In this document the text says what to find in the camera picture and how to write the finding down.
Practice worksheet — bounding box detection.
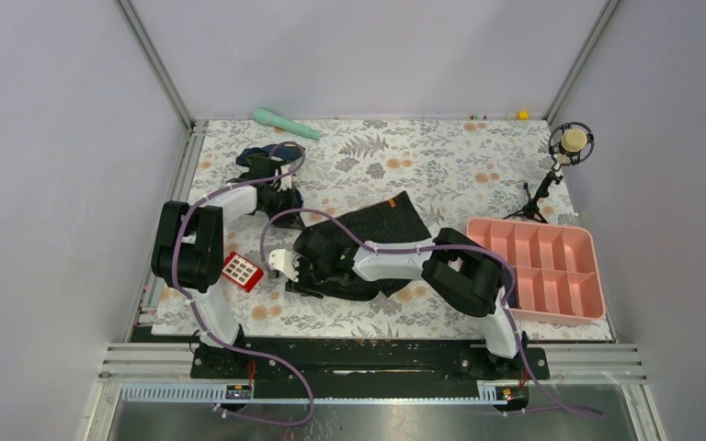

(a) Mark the mint green handheld tool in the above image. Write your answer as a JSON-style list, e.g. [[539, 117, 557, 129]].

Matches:
[[252, 107, 323, 141]]

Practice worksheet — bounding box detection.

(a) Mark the pink compartment organizer tray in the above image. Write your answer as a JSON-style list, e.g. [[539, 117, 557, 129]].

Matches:
[[467, 218, 607, 325]]

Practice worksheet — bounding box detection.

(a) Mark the black microphone with stand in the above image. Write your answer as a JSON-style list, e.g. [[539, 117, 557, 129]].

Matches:
[[504, 121, 596, 224]]

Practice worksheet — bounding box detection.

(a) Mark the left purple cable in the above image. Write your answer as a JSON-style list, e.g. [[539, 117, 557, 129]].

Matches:
[[170, 141, 316, 427]]

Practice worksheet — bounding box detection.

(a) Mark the red white calculator toy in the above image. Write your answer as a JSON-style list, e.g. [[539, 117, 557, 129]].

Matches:
[[222, 252, 264, 292]]

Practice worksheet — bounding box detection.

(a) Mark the floral patterned table mat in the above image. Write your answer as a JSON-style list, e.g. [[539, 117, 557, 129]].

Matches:
[[149, 119, 614, 341]]

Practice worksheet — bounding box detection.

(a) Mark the black striped underwear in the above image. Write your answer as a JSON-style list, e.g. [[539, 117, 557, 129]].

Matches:
[[320, 191, 431, 302]]

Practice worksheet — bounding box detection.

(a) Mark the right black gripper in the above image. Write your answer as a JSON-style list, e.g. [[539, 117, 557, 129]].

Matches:
[[287, 256, 333, 300]]

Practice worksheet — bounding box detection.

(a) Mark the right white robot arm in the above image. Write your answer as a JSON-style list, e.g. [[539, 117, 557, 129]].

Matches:
[[268, 228, 528, 379]]

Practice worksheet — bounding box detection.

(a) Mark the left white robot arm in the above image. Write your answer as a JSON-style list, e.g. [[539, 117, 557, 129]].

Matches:
[[151, 156, 304, 378]]

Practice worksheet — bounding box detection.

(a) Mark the grey slotted cable duct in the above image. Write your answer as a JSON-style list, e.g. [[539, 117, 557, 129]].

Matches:
[[120, 381, 513, 405]]

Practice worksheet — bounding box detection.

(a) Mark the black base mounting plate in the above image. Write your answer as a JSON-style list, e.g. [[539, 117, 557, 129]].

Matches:
[[190, 337, 527, 399]]

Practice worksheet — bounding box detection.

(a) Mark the blue striped underwear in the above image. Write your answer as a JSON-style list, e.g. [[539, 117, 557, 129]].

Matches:
[[233, 142, 303, 188]]

